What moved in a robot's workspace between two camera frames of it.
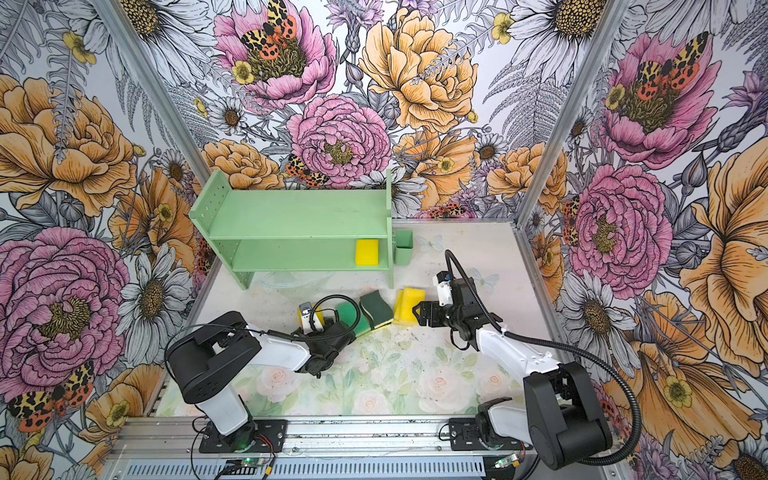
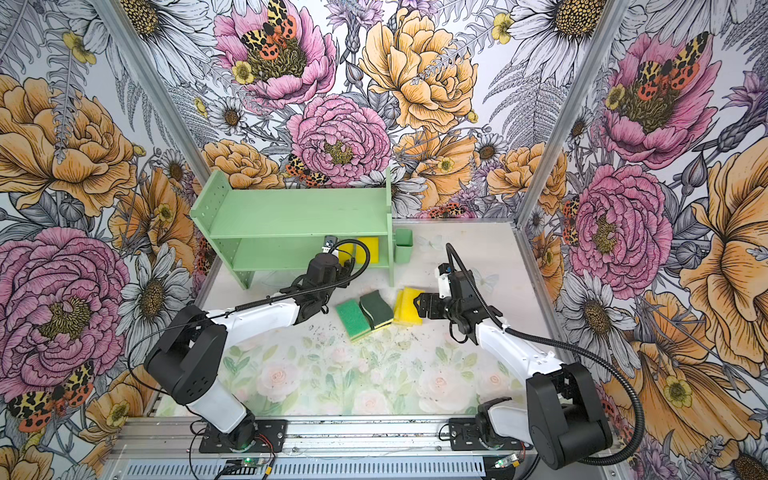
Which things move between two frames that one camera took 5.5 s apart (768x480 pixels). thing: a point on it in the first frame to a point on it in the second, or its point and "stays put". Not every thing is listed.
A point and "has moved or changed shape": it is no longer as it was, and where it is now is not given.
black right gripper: (424, 306) stays put
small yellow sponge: (319, 313) has moved or changed shape
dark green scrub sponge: (376, 310) stays put
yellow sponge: (367, 252) stays put
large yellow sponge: (406, 300) stays put
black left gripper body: (328, 365) to (327, 293)
